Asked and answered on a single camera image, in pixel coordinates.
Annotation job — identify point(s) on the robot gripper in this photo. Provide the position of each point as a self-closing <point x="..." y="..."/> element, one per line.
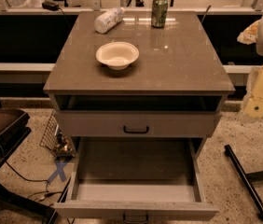
<point x="249" y="35"/>

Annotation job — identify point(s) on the white plastic bottle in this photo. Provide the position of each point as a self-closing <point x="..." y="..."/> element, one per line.
<point x="109" y="19"/>

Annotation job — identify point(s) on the wire mesh basket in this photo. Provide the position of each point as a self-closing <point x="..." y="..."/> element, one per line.
<point x="54" y="141"/>

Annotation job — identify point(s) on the green soda can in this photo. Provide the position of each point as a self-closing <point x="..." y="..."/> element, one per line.
<point x="159" y="12"/>

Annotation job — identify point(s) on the black metal stand leg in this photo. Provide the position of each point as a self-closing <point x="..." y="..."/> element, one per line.
<point x="248" y="179"/>

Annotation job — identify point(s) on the grey drawer cabinet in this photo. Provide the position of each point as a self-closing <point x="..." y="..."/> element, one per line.
<point x="177" y="70"/>

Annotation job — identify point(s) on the white paper bowl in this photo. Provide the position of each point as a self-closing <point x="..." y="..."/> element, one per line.
<point x="117" y="55"/>

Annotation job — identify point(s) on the black power adapter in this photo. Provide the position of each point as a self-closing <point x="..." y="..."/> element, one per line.
<point x="50" y="6"/>

